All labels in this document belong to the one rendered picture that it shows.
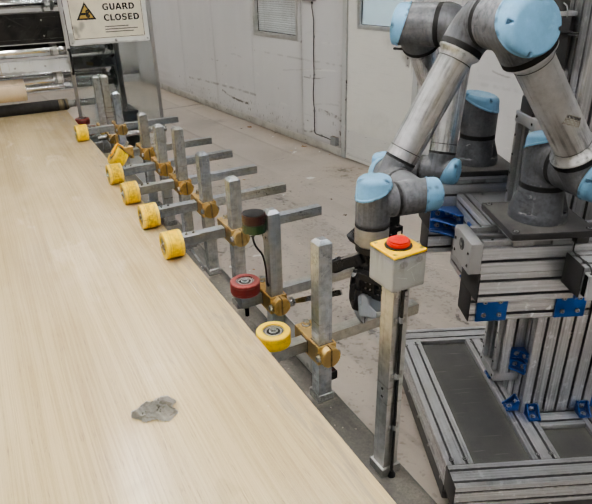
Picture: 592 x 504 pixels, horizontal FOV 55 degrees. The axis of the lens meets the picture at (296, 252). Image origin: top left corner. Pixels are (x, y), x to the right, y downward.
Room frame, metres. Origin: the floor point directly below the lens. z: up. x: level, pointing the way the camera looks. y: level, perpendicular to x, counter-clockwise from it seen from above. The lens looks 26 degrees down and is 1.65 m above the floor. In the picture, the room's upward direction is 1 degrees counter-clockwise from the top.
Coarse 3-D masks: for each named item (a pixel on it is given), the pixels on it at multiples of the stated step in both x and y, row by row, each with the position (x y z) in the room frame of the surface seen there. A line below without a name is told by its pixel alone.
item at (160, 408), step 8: (160, 400) 0.86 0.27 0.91; (168, 400) 0.87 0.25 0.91; (176, 400) 0.87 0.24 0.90; (144, 408) 0.84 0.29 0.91; (152, 408) 0.84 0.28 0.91; (160, 408) 0.83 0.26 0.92; (168, 408) 0.84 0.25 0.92; (136, 416) 0.83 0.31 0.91; (144, 416) 0.82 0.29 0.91; (152, 416) 0.82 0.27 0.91; (160, 416) 0.82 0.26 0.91; (168, 416) 0.83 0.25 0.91
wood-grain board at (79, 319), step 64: (0, 128) 3.14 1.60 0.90; (64, 128) 3.10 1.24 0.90; (0, 192) 2.10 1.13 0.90; (64, 192) 2.08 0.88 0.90; (0, 256) 1.53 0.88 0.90; (64, 256) 1.52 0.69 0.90; (128, 256) 1.51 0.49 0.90; (0, 320) 1.18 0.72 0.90; (64, 320) 1.17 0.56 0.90; (128, 320) 1.17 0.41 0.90; (192, 320) 1.16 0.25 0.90; (0, 384) 0.94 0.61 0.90; (64, 384) 0.93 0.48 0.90; (128, 384) 0.93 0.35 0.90; (192, 384) 0.92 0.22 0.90; (256, 384) 0.92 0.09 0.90; (0, 448) 0.76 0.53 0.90; (64, 448) 0.76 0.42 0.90; (128, 448) 0.75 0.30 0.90; (192, 448) 0.75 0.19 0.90; (256, 448) 0.74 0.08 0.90; (320, 448) 0.74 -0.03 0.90
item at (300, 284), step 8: (344, 272) 1.47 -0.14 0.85; (296, 280) 1.41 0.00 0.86; (304, 280) 1.41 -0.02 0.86; (336, 280) 1.45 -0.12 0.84; (288, 288) 1.38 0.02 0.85; (296, 288) 1.39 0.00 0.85; (304, 288) 1.41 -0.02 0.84; (256, 296) 1.33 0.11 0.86; (240, 304) 1.32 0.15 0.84; (248, 304) 1.32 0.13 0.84; (256, 304) 1.33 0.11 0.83
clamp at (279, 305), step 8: (264, 288) 1.36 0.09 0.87; (264, 296) 1.33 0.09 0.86; (272, 296) 1.31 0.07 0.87; (280, 296) 1.31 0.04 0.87; (264, 304) 1.33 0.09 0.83; (272, 304) 1.29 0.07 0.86; (280, 304) 1.29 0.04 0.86; (288, 304) 1.30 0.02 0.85; (272, 312) 1.30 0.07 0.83; (280, 312) 1.29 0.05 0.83
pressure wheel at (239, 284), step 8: (232, 280) 1.34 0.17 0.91; (240, 280) 1.34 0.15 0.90; (248, 280) 1.34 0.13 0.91; (256, 280) 1.34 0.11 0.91; (232, 288) 1.31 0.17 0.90; (240, 288) 1.30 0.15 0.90; (248, 288) 1.30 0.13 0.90; (256, 288) 1.31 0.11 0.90; (240, 296) 1.30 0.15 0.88; (248, 296) 1.30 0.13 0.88; (248, 312) 1.33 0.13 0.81
